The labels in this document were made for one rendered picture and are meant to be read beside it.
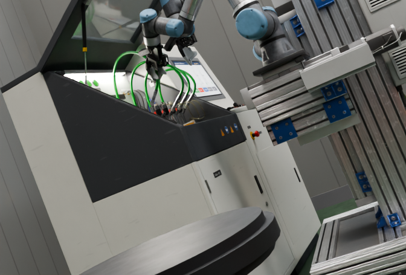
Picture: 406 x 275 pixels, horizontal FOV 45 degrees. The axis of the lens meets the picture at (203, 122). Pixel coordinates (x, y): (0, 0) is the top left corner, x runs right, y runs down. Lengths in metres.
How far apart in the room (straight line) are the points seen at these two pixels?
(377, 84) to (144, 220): 1.17
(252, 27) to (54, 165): 1.18
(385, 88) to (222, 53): 2.46
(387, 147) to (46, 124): 1.57
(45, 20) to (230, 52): 1.94
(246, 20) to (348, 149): 0.75
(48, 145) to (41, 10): 2.96
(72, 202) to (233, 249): 1.93
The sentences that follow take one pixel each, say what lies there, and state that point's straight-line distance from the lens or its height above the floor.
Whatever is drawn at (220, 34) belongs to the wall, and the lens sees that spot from 4.49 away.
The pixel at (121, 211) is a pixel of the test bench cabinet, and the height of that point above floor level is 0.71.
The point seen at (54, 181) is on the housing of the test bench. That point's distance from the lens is 2.53.
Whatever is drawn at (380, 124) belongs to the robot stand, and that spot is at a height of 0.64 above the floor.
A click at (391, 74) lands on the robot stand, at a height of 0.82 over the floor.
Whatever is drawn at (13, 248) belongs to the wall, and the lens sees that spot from 4.00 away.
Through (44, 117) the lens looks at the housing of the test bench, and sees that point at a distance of 2.51.
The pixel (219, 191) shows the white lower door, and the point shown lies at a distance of 2.22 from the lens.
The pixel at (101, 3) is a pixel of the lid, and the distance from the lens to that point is 2.52.
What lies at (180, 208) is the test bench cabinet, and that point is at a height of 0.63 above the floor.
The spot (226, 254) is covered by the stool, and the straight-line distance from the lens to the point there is 0.58.
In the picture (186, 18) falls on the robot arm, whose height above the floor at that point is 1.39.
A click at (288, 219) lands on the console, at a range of 2.90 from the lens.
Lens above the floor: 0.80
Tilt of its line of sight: 4 degrees up
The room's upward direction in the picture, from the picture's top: 22 degrees counter-clockwise
